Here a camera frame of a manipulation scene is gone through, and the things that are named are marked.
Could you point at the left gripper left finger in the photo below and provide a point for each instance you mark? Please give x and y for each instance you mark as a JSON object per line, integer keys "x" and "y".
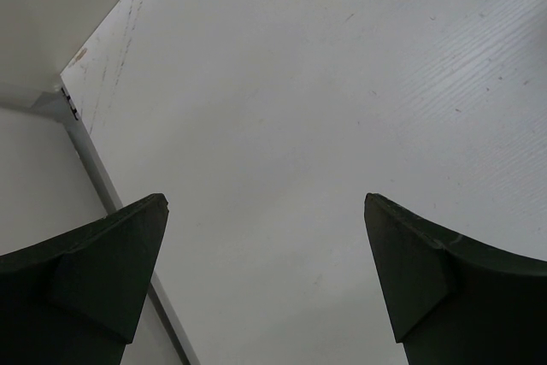
{"x": 77, "y": 298}

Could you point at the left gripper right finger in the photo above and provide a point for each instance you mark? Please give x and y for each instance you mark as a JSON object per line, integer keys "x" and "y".
{"x": 452, "y": 299}

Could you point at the aluminium table frame rail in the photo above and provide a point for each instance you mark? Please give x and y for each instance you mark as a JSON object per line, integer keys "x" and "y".
{"x": 60, "y": 106}

